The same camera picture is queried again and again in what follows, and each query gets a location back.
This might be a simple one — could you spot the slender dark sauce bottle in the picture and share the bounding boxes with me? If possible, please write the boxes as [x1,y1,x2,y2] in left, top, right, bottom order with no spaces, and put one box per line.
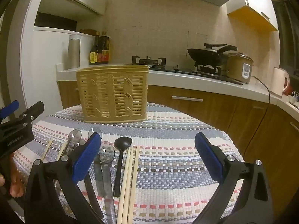
[90,31,100,65]

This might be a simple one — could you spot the beige plastic utensil basket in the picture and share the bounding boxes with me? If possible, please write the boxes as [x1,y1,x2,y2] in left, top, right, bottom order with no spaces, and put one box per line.
[76,65,150,124]

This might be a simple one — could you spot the black power cord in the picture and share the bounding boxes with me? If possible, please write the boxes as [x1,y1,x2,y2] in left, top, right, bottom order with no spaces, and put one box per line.
[243,76,271,150]

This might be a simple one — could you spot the wooden base cabinets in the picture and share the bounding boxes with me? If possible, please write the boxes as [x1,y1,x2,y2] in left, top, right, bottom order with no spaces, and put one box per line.
[57,80,299,192]

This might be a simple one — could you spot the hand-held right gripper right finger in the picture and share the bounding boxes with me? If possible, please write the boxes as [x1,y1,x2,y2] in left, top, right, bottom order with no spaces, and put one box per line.
[195,132,274,224]

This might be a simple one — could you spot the silver thermos flask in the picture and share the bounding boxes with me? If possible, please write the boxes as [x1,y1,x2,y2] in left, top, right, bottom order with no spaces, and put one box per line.
[68,34,81,71]

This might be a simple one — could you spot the beige rice cooker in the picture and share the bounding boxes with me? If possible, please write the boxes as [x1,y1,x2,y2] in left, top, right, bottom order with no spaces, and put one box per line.
[225,52,254,84]

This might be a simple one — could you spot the dark window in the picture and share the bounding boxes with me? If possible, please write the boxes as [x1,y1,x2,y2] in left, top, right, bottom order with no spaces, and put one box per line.
[273,0,299,80]

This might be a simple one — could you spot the black gas stove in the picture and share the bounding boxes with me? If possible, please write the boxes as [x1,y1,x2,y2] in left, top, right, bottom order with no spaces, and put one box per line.
[131,55,243,85]

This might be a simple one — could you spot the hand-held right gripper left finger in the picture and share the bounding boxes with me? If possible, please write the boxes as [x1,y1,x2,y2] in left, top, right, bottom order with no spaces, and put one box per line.
[23,132,104,224]

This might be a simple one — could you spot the large dark sauce bottle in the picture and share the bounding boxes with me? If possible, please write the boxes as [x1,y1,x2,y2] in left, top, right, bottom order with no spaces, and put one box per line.
[98,31,110,64]

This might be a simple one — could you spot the black wok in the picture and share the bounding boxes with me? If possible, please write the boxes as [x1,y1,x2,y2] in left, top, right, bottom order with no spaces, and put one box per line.
[187,46,237,68]

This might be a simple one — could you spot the wooden chopstick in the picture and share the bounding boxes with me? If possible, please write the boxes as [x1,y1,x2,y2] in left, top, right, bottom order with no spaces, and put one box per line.
[127,147,140,224]
[56,141,69,159]
[41,139,54,161]
[121,147,136,224]
[117,147,132,224]

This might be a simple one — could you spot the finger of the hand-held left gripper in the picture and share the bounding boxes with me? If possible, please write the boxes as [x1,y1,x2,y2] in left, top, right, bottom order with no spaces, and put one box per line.
[0,101,45,134]
[0,100,19,119]

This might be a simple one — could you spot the striped woven table mat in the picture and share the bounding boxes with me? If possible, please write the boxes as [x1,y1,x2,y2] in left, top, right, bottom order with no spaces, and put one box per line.
[12,102,246,224]

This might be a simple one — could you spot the white and yellow wall cabinet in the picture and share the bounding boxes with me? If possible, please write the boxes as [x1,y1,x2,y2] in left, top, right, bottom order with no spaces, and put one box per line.
[226,0,278,31]

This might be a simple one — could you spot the black plastic spoon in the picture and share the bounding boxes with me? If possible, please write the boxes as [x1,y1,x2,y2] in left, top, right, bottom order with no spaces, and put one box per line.
[113,136,133,197]

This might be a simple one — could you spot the person's left hand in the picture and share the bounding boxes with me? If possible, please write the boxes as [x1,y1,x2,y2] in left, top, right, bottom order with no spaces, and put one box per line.
[0,155,24,197]

